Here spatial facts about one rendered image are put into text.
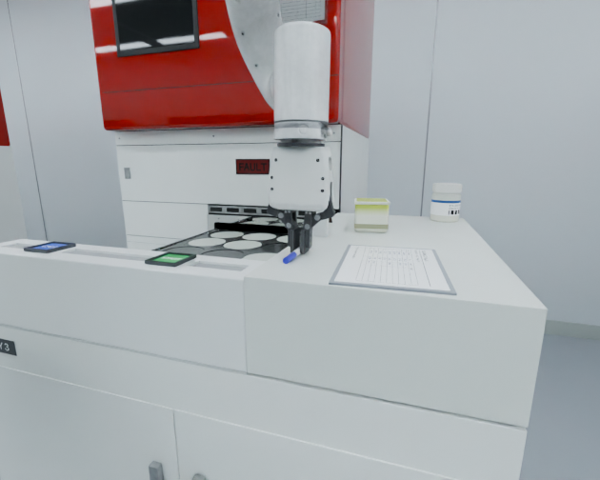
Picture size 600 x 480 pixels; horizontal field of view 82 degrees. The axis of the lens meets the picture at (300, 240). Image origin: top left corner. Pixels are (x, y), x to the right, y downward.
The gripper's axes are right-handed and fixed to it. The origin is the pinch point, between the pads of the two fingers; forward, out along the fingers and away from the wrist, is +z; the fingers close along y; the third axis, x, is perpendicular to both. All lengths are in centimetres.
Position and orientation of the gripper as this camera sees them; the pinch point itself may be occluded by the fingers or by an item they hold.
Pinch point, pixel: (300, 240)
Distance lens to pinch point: 57.4
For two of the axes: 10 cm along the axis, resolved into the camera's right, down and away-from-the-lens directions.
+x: -3.0, 2.1, -9.3
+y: -9.5, -0.8, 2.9
